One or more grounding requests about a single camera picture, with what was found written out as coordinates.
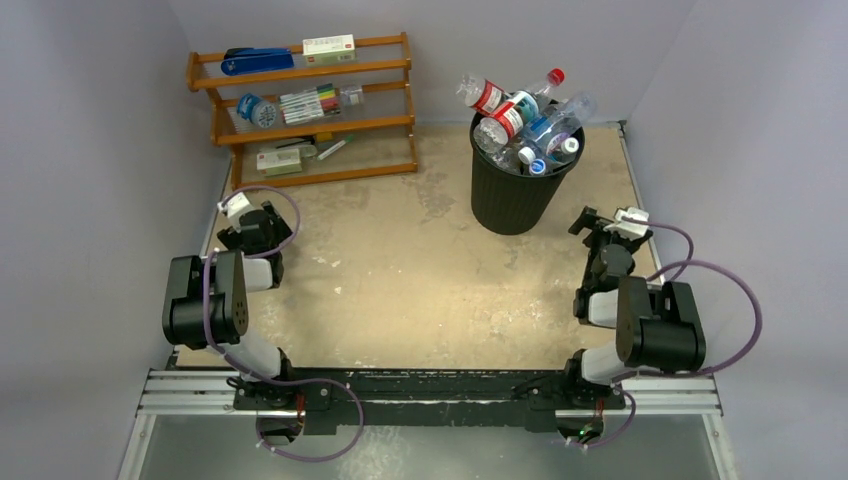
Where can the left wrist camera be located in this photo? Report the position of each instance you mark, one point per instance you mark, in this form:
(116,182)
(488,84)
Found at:
(234,207)

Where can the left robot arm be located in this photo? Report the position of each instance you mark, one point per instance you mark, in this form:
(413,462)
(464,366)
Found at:
(206,299)

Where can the white stapler on bottom shelf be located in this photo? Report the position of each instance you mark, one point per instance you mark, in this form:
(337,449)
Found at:
(284,157)

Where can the red label bottle red cap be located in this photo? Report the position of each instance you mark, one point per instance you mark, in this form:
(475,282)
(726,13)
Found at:
(517,111)

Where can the small clear clip box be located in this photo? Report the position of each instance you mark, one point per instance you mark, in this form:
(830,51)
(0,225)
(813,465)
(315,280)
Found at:
(351,95)

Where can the blue stapler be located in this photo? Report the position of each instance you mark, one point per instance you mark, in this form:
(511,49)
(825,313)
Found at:
(243,61)

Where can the white label clear bottle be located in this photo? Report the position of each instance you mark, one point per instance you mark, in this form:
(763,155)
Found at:
(566,152)

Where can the black ribbed waste bin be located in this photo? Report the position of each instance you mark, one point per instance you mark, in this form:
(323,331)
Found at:
(511,204)

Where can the green-capped white marker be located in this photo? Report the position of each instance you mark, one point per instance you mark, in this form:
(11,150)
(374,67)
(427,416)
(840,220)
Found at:
(332,149)

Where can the pack of coloured markers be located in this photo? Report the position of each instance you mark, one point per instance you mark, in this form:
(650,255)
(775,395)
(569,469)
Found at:
(308,105)

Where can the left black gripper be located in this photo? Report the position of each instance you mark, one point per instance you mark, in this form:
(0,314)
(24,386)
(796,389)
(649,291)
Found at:
(280,231)

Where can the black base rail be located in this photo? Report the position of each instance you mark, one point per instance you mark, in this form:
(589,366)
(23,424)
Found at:
(539,401)

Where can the wooden three-tier shelf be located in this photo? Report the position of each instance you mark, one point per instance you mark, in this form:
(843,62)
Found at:
(383,126)

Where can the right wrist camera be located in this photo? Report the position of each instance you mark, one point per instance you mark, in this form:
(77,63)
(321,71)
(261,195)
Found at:
(630,223)

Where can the blue label clear bottle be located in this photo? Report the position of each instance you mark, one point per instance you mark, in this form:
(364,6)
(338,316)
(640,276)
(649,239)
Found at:
(539,140)

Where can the white and red box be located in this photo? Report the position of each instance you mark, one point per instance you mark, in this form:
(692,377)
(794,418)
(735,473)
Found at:
(331,50)

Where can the aluminium frame rail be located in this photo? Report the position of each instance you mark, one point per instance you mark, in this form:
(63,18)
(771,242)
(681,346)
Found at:
(187,428)

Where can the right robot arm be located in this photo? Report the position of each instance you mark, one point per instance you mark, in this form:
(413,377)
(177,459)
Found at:
(657,327)

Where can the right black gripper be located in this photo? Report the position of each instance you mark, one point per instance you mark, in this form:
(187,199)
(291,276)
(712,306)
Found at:
(592,225)

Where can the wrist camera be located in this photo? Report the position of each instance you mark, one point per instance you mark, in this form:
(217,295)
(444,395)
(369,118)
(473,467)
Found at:
(630,223)
(234,207)

